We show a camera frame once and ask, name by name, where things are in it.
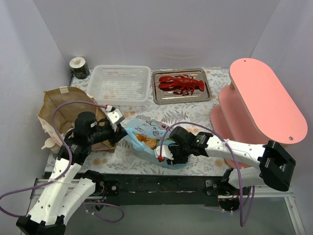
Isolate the light blue plastic grocery bag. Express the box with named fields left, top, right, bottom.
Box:
left=124, top=118, right=185, bottom=169

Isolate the red toy lobster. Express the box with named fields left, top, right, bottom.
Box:
left=154, top=74, right=205, bottom=96

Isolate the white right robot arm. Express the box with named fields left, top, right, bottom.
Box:
left=157, top=126, right=296, bottom=195

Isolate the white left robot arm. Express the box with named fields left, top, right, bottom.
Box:
left=17, top=109, right=127, bottom=235

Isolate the brown paper bag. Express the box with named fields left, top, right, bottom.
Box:
left=38, top=87, right=115, bottom=152

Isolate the toy fried bread piece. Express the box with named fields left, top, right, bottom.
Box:
left=135, top=134, right=158, bottom=149

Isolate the white plastic perforated basket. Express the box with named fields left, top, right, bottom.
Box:
left=86, top=65, right=151, bottom=106

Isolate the stainless steel tray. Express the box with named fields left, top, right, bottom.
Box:
left=152, top=69, right=211, bottom=104

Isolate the pink two-tier shelf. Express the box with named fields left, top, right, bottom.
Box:
left=209, top=57, right=308, bottom=169

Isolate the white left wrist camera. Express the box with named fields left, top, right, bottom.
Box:
left=106, top=109, right=125, bottom=132

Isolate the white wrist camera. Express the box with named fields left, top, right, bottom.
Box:
left=106, top=109, right=125, bottom=132
left=154, top=145, right=174, bottom=162

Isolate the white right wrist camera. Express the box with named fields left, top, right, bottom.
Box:
left=154, top=145, right=174, bottom=162

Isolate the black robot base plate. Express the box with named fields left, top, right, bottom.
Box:
left=79, top=170, right=239, bottom=207

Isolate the aluminium frame rail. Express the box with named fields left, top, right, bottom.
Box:
left=21, top=177, right=306, bottom=235

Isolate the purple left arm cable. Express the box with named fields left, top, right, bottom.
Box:
left=0, top=100, right=125, bottom=223

